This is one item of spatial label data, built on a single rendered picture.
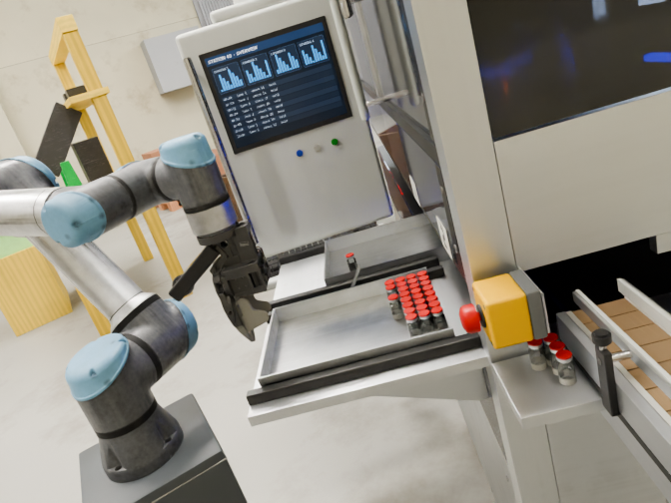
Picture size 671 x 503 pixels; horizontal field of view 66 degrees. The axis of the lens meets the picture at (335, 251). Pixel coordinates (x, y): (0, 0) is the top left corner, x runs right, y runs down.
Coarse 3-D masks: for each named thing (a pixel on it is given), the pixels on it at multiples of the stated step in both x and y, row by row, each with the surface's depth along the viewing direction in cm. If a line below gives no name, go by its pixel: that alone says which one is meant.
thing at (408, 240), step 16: (384, 224) 142; (400, 224) 142; (416, 224) 142; (336, 240) 143; (352, 240) 143; (368, 240) 143; (384, 240) 140; (400, 240) 137; (416, 240) 134; (432, 240) 131; (336, 256) 139; (368, 256) 133; (384, 256) 130; (400, 256) 127; (416, 256) 118; (448, 256) 118; (336, 272) 129; (352, 272) 119; (368, 272) 119
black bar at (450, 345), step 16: (464, 336) 85; (400, 352) 86; (416, 352) 85; (432, 352) 85; (448, 352) 85; (336, 368) 87; (352, 368) 86; (368, 368) 86; (384, 368) 86; (272, 384) 88; (288, 384) 87; (304, 384) 87; (320, 384) 87; (256, 400) 88
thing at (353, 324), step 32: (352, 288) 111; (384, 288) 111; (288, 320) 113; (320, 320) 108; (352, 320) 104; (384, 320) 101; (288, 352) 100; (320, 352) 97; (352, 352) 94; (384, 352) 87
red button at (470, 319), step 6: (462, 306) 71; (468, 306) 71; (474, 306) 70; (462, 312) 70; (468, 312) 70; (474, 312) 70; (462, 318) 70; (468, 318) 70; (474, 318) 69; (480, 318) 71; (462, 324) 71; (468, 324) 70; (474, 324) 70; (468, 330) 70; (474, 330) 70; (480, 330) 70
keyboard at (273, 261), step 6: (360, 228) 172; (366, 228) 170; (342, 234) 172; (348, 234) 169; (324, 240) 172; (312, 246) 169; (282, 252) 172; (288, 252) 170; (270, 258) 170; (276, 258) 169; (270, 264) 165; (276, 264) 163; (276, 270) 161; (270, 276) 161
